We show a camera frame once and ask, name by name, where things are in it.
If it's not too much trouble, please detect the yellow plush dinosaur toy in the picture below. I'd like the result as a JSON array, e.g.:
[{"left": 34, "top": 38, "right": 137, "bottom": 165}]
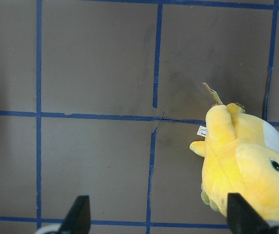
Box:
[{"left": 190, "top": 89, "right": 279, "bottom": 221}]

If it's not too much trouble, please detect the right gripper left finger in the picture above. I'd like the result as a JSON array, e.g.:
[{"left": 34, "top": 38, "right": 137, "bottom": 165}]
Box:
[{"left": 34, "top": 195, "right": 93, "bottom": 234}]

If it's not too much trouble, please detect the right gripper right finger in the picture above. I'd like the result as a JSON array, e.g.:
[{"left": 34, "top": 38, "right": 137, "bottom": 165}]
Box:
[{"left": 226, "top": 193, "right": 279, "bottom": 234}]

